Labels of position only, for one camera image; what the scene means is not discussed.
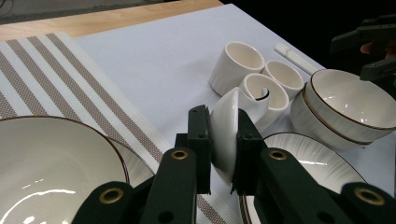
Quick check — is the pale blue table sheet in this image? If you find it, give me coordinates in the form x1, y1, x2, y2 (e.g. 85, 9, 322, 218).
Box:
73, 3, 396, 200

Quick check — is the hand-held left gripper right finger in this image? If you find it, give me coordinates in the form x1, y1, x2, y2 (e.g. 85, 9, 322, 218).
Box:
232, 108, 267, 195

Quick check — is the white bowl with dark rim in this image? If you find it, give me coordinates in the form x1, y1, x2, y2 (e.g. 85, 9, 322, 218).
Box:
0, 116, 131, 224
303, 68, 396, 146
290, 88, 375, 152

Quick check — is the white ceramic cup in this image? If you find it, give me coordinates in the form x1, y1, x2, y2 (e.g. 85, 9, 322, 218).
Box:
261, 59, 305, 101
208, 40, 266, 97
239, 73, 290, 133

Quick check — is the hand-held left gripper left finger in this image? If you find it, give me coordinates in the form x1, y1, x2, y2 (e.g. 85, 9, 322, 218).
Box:
176, 105, 213, 194

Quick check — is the white ceramic spoon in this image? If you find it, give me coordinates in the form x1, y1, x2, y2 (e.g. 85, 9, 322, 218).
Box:
209, 86, 271, 187

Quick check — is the row of white chopsticks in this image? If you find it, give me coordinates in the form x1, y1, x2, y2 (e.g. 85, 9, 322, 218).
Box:
273, 42, 327, 77

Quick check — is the brown white striped placemat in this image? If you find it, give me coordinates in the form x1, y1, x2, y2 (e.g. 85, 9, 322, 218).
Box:
0, 32, 244, 224

